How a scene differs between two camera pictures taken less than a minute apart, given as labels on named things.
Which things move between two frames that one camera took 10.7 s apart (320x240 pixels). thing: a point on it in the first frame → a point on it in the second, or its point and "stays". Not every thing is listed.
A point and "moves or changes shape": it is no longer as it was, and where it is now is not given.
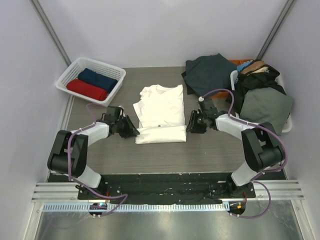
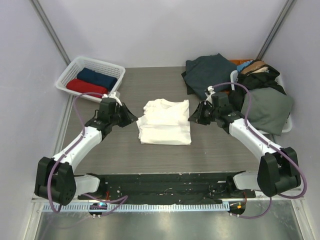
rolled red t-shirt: x=87 y=89 stays
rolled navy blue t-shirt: x=107 y=83 stays
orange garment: x=224 y=94 stays
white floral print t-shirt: x=161 y=114 moves or changes shape
